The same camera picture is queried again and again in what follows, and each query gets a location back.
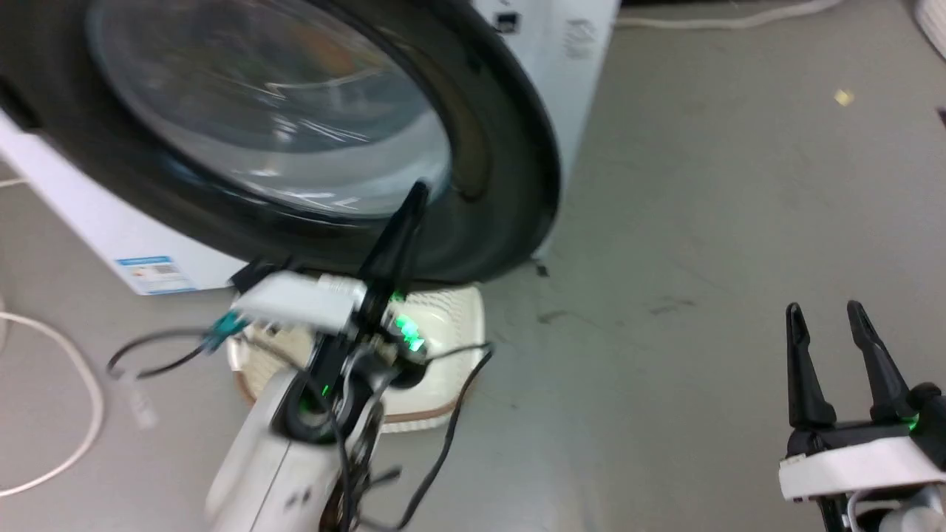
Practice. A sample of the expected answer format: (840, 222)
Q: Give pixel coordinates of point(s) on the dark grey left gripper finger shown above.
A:
(395, 240)

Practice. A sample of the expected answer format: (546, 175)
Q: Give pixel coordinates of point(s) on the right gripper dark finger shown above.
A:
(879, 369)
(805, 377)

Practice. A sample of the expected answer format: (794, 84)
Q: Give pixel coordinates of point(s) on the blue white energy label sticker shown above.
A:
(157, 275)

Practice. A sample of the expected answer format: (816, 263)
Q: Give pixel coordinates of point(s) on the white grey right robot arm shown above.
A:
(902, 513)

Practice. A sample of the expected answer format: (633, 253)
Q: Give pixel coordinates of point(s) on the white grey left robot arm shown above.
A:
(259, 465)

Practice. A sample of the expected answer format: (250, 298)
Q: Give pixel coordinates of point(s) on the black round washing machine door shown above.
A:
(502, 148)

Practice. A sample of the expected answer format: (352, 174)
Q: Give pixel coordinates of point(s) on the cream plastic laundry basket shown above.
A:
(451, 325)

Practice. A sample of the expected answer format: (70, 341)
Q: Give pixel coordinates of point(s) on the white washing machine body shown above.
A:
(81, 214)

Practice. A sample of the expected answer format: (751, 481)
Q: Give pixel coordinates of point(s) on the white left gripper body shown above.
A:
(295, 301)

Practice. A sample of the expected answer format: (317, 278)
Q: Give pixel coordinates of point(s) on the small yellow floor scrap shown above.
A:
(843, 97)

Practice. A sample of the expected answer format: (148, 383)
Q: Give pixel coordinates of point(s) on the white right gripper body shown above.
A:
(857, 462)

